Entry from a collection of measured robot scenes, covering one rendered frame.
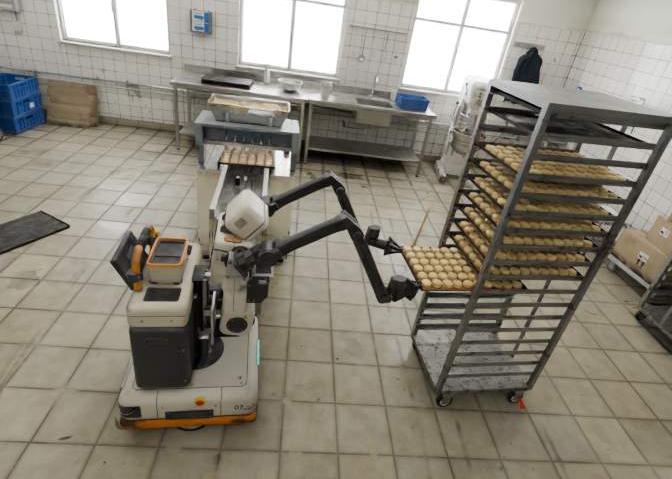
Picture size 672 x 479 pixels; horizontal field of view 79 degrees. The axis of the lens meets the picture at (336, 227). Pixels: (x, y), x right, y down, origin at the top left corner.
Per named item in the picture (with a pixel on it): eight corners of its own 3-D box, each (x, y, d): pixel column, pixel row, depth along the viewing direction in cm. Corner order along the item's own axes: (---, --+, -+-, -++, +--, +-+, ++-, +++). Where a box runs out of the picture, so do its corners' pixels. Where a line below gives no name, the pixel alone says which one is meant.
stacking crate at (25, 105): (11, 103, 551) (7, 88, 541) (43, 107, 555) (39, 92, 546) (-21, 115, 499) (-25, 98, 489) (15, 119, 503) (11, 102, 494)
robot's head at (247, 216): (221, 226, 177) (246, 205, 174) (224, 204, 195) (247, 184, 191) (245, 246, 184) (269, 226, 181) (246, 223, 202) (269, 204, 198)
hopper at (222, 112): (213, 111, 307) (213, 92, 300) (287, 119, 316) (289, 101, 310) (207, 122, 282) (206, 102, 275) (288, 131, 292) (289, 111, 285)
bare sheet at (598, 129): (535, 137, 168) (536, 133, 168) (489, 111, 202) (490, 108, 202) (654, 149, 181) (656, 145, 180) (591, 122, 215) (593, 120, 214)
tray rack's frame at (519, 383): (433, 406, 242) (552, 103, 156) (406, 342, 286) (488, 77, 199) (527, 401, 256) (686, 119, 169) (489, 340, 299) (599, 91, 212)
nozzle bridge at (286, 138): (203, 152, 324) (202, 109, 307) (294, 161, 336) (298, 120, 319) (195, 168, 296) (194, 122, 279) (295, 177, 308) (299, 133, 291)
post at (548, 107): (435, 395, 240) (549, 102, 157) (433, 390, 242) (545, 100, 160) (440, 394, 240) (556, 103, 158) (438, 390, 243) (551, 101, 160)
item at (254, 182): (222, 264, 341) (222, 163, 297) (264, 266, 346) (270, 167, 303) (209, 323, 280) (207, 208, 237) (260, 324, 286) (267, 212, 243)
